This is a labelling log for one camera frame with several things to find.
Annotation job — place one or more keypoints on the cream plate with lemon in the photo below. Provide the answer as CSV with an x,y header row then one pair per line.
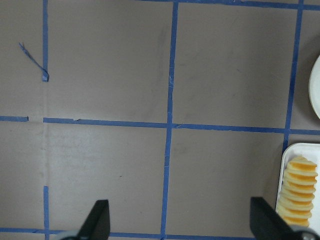
x,y
314,87

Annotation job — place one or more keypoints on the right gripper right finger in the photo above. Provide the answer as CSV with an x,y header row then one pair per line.
x,y
266,224

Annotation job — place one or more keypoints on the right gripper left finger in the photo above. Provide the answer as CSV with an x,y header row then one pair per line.
x,y
97,225

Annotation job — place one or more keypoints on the sliced bread loaf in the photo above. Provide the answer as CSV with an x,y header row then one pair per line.
x,y
297,191

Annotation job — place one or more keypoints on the white rectangular tray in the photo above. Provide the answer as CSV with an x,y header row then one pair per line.
x,y
311,151

